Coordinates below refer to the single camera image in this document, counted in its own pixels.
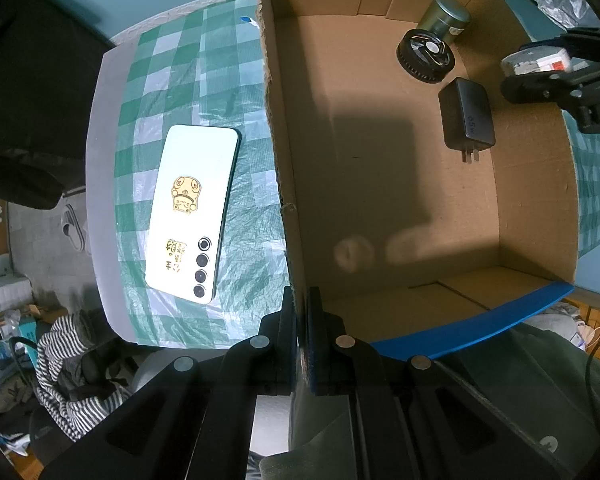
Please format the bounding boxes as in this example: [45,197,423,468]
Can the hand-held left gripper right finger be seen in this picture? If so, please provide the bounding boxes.
[305,287,600,480]

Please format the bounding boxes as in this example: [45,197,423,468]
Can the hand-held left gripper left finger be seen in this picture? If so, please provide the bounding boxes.
[40,287,299,480]

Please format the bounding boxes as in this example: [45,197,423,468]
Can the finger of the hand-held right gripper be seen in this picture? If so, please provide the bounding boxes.
[517,27,600,58]
[501,70,596,106]

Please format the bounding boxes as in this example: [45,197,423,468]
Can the black charger plug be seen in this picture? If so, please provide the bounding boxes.
[438,77,497,163]

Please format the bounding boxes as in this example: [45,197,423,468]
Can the black round ribbed disc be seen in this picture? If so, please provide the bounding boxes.
[396,27,456,82]

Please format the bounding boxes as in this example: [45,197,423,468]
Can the green tin can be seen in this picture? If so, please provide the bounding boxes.
[416,0,472,41]

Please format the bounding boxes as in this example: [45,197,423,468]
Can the cardboard box with blue rim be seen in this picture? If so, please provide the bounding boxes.
[255,0,580,361]

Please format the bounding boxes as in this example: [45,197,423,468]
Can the white phone with gold sticker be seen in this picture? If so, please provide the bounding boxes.
[144,124,242,306]

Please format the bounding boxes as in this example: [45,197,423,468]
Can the striped cloth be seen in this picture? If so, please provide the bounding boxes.
[35,310,146,443]

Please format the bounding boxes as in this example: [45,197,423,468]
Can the white slipper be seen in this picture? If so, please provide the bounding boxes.
[62,205,88,253]

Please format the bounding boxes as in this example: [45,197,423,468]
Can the teal box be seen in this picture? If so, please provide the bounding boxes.
[17,317,40,356]

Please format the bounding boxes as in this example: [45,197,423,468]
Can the green checked plastic tablecloth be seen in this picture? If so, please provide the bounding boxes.
[112,0,600,348]

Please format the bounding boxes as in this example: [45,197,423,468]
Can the black hanging clothes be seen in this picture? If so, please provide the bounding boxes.
[0,0,116,211]

